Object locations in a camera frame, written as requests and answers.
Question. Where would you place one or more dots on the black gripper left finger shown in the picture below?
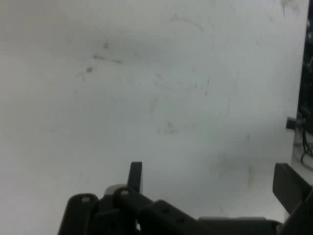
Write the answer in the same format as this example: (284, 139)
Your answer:
(127, 210)

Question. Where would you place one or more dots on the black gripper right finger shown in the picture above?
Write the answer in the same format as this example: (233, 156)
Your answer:
(297, 195)

